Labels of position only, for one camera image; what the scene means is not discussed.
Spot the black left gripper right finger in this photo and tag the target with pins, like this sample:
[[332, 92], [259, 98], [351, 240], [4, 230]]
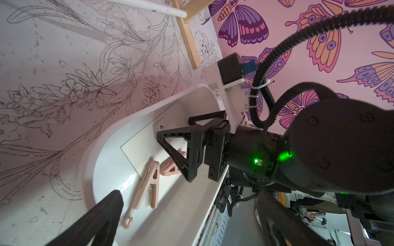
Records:
[[279, 223]]

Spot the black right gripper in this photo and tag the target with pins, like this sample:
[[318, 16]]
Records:
[[250, 154]]

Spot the wooden hanging rack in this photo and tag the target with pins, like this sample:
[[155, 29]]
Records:
[[183, 13]]

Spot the white postcard with circles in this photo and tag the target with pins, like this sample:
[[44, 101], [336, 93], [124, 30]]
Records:
[[143, 147]]

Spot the pink clothespin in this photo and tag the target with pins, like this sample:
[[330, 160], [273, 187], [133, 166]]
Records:
[[149, 183], [169, 168]]

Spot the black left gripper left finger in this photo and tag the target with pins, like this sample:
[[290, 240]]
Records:
[[97, 227]]

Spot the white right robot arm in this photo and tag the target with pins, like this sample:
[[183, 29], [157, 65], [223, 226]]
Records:
[[313, 142]]

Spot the white plastic tray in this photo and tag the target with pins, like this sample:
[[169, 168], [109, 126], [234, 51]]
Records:
[[158, 210]]

